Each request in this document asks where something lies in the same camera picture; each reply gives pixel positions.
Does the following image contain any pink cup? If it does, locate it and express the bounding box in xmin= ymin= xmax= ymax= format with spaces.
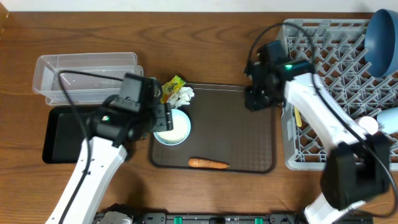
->
xmin=355 ymin=116 xmax=379 ymax=135

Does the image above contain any yellow green snack wrapper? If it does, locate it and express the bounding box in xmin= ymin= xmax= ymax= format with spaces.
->
xmin=160 ymin=75 xmax=186 ymax=103

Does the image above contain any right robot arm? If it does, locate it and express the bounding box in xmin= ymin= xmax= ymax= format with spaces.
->
xmin=244 ymin=60 xmax=397 ymax=223

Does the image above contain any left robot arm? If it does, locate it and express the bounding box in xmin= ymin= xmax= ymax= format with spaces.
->
xmin=47 ymin=103 xmax=173 ymax=223

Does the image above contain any grey dishwasher rack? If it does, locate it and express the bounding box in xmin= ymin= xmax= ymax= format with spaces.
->
xmin=277 ymin=19 xmax=397 ymax=170

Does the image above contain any light blue cup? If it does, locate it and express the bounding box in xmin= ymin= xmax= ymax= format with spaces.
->
xmin=377 ymin=108 xmax=398 ymax=134

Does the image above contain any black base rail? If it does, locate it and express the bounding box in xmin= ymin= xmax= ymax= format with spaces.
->
xmin=93 ymin=203 xmax=374 ymax=224

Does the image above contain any dark blue plate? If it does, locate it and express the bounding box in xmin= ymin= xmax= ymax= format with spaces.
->
xmin=364 ymin=9 xmax=397 ymax=78

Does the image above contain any yellow plastic spoon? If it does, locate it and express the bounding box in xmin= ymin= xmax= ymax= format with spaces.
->
xmin=294 ymin=107 xmax=302 ymax=128

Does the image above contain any brown serving tray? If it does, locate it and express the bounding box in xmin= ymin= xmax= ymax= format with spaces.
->
xmin=149 ymin=83 xmax=277 ymax=174

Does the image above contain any light blue rice bowl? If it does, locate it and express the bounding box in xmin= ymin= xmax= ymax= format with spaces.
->
xmin=154 ymin=109 xmax=191 ymax=146

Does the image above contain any orange carrot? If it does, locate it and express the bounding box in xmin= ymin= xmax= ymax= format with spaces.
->
xmin=188 ymin=158 xmax=229 ymax=169

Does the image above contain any black plastic tray bin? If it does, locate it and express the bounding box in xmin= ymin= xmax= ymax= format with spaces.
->
xmin=42 ymin=105 xmax=136 ymax=164

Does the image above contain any crumpled white tissue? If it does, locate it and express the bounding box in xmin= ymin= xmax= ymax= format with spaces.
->
xmin=167 ymin=87 xmax=195 ymax=109

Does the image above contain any clear plastic bin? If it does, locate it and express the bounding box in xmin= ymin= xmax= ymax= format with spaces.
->
xmin=32 ymin=52 xmax=144 ymax=106

